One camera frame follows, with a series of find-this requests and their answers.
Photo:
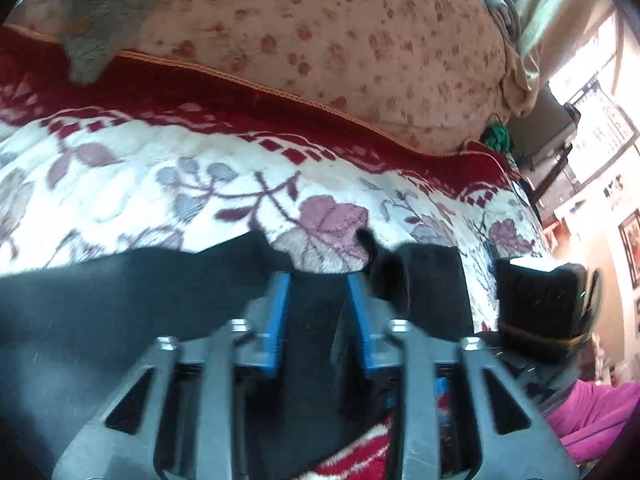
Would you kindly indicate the floral beige quilt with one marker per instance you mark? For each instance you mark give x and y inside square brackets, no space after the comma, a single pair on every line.
[433,73]

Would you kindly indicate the black pants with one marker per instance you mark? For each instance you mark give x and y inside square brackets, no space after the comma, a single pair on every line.
[133,366]

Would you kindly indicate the green cloth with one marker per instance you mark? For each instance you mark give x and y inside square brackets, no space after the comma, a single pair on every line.
[496,137]

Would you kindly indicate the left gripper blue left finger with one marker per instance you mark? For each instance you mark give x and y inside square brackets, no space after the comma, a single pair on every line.
[267,316]

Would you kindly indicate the pink sleeve forearm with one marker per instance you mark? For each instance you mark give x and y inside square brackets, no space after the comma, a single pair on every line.
[591,418]

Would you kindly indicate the red white floral blanket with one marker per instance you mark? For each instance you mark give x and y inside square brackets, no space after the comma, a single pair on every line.
[163,154]

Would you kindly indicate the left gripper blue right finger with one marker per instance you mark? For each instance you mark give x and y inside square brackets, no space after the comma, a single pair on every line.
[368,321]

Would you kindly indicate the grey fleece towel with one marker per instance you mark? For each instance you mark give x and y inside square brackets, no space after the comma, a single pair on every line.
[94,31]

